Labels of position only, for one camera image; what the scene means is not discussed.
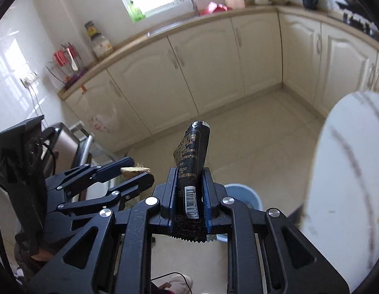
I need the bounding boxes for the red plastic basin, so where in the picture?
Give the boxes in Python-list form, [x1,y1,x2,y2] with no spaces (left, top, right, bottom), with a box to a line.
[200,2,232,16]

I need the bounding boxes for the large glass jar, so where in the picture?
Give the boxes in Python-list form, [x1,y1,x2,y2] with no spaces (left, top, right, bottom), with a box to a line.
[85,21,114,60]

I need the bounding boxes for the black gas stove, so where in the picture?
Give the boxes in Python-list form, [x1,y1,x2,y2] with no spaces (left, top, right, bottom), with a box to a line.
[328,1,379,42]

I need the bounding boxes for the blue plastic trash bucket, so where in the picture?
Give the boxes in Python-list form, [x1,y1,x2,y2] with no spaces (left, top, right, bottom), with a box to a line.
[215,183,265,242]

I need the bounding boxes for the ginger piece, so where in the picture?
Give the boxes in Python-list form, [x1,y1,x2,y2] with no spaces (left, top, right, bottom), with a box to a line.
[120,167,150,175]

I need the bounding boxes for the round white marble table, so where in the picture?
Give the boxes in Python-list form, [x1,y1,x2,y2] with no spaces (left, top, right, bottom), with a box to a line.
[300,91,379,291]

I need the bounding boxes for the black snack wrapper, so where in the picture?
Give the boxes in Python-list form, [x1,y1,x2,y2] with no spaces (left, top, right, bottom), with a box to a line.
[173,121,210,242]

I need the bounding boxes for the green dish soap bottle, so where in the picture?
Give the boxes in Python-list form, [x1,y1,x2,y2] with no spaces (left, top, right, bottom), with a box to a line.
[129,0,146,23]

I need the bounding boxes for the red utensil rack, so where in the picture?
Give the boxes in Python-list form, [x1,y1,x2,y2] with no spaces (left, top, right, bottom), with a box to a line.
[46,43,87,89]

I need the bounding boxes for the lower cream base cabinets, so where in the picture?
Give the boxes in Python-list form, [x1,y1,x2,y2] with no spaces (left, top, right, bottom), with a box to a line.
[59,7,379,151]

